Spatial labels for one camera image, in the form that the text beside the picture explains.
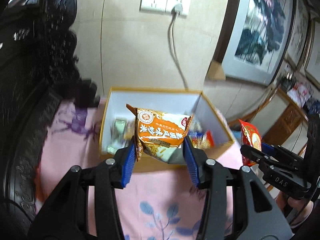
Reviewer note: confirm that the dark carved wooden furniture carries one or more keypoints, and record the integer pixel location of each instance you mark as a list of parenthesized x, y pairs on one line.
[(30, 80)]

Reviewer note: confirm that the yellow cardboard box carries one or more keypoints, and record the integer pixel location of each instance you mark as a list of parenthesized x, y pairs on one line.
[(150, 97)]

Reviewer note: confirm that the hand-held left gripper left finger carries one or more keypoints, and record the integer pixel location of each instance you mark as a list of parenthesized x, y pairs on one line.
[(127, 165)]

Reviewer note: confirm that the orange rice snack packet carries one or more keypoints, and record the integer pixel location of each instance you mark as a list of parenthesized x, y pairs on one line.
[(160, 135)]

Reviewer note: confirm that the cardboard corner protector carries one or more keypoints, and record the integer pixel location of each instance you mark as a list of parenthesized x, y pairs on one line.
[(215, 71)]

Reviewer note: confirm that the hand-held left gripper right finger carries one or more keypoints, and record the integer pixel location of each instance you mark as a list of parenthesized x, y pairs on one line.
[(191, 165)]

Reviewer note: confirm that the pink printed tablecloth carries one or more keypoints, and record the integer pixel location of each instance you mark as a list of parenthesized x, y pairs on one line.
[(160, 192)]

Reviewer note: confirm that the red round biscuit packet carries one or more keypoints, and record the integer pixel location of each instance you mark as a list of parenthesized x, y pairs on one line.
[(251, 135)]

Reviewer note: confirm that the person's right hand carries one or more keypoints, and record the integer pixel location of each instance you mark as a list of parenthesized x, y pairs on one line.
[(302, 212)]

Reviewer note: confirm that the white power plug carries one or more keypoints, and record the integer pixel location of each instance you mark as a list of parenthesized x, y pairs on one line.
[(177, 9)]

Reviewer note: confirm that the blue ridged snack packet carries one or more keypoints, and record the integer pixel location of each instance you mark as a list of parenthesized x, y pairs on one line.
[(196, 133)]

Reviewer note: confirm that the red cookie packet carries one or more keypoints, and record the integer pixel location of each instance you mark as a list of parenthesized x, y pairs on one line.
[(208, 140)]

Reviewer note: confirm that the framed picture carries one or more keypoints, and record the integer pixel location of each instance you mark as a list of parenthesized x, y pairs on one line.
[(298, 37)]

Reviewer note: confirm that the white wall socket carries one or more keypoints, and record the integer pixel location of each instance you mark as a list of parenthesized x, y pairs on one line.
[(153, 1), (178, 5)]

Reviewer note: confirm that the framed lotus painting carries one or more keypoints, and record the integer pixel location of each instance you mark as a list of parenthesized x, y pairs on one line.
[(260, 30)]

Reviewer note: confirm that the wooden cabinet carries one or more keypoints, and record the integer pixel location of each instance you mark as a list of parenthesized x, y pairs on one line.
[(287, 120)]

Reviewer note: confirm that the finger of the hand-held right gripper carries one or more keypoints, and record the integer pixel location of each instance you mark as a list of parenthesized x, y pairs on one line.
[(252, 153), (268, 148)]

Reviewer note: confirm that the light green snack packet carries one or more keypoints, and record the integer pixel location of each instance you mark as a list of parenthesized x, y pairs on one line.
[(120, 135)]

